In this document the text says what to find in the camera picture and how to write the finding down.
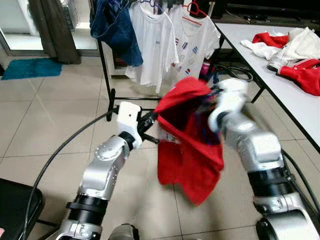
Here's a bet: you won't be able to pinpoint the black stool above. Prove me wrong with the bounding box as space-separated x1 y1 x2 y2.
0 177 45 240

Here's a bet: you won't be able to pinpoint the grey robot foot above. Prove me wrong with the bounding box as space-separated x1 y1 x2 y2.
107 223 141 240

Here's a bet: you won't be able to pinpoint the grey brown curtain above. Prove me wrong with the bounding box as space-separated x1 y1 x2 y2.
27 0 82 65

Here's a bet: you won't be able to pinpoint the plain white t-shirt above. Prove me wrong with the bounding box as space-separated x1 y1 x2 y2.
124 0 180 94

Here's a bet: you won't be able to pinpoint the red jacket white trim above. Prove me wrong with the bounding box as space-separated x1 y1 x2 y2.
276 57 320 97

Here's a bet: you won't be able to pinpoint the white printed t-shirt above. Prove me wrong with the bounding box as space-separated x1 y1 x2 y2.
167 4 221 92

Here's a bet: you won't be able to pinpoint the blue denim garment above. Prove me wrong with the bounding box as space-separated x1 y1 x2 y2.
89 0 145 68

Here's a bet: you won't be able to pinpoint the red t-shirt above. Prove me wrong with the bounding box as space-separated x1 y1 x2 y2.
153 75 226 207

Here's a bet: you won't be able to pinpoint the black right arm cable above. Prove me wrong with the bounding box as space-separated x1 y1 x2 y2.
279 148 320 217

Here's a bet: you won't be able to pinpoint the black coiled floor cables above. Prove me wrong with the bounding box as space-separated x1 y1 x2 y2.
214 62 257 84

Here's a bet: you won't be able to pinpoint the red hanger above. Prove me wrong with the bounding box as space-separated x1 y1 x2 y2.
181 1 209 26

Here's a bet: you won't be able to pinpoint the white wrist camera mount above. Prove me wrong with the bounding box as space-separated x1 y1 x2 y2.
207 78 250 134
115 101 144 150

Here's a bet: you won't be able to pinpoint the black low bench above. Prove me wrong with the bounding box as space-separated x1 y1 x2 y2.
219 0 320 24

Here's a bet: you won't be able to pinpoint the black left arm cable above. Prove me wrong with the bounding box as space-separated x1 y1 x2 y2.
22 107 121 240

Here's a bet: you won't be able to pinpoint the teal floor mat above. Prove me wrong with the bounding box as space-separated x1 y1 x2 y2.
0 58 64 81

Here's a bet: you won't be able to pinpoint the black metal clothes rack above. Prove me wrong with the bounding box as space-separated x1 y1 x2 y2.
95 0 223 111

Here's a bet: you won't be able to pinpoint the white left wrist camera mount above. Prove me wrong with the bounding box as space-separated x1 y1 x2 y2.
115 101 144 150

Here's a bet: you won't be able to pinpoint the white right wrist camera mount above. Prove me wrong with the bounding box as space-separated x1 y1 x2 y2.
207 78 250 134

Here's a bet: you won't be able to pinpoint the off-white ribbed jacket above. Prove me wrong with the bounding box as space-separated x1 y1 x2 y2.
266 26 320 71

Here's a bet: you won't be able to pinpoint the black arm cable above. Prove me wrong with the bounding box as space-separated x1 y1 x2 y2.
279 148 320 217
22 107 121 240

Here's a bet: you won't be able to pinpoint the small red garment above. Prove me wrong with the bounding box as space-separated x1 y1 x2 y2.
251 31 290 50

